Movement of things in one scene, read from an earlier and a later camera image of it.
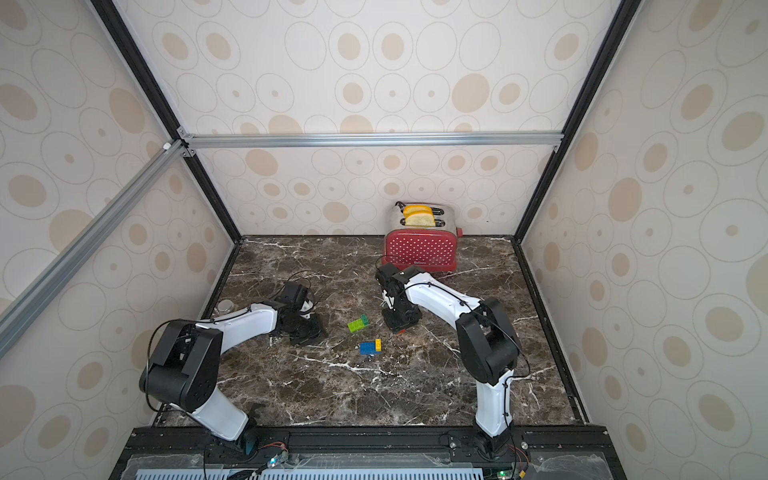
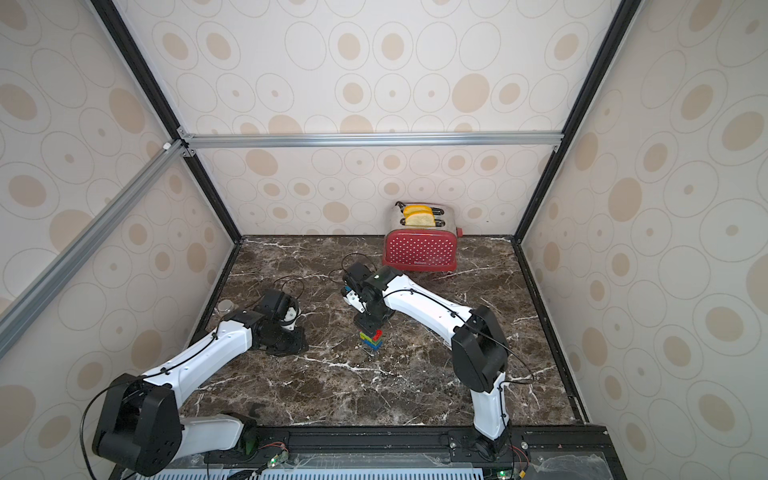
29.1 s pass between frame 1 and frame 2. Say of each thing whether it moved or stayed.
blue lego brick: moved
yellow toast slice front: stayed
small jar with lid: stayed
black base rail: stayed
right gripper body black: moved
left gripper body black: moved
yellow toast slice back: stayed
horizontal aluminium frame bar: stayed
